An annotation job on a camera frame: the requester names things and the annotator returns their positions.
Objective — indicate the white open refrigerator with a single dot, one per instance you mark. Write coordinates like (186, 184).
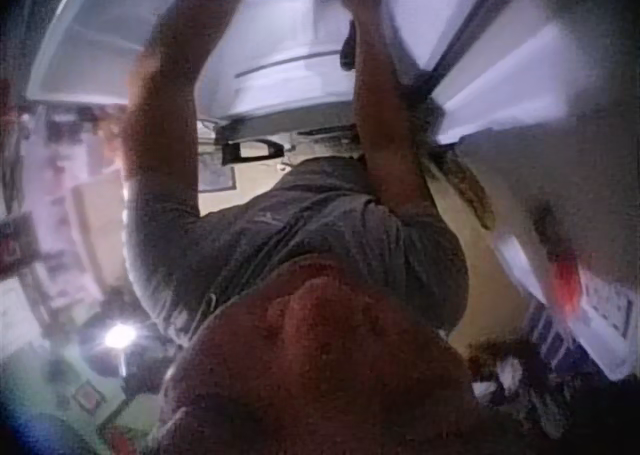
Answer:
(280, 50)

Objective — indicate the white printed paper sheet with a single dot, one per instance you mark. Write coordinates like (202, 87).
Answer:
(602, 320)

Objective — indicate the bright round lamp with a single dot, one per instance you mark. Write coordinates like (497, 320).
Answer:
(118, 336)

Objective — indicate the heap of dark clutter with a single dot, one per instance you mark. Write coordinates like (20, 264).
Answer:
(525, 380)

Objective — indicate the grey framed picture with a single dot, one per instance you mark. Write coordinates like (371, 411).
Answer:
(217, 176)

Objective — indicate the cluttered shelf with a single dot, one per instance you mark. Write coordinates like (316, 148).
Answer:
(55, 200)

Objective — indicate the person's right hand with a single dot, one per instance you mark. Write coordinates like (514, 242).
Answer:
(364, 1)

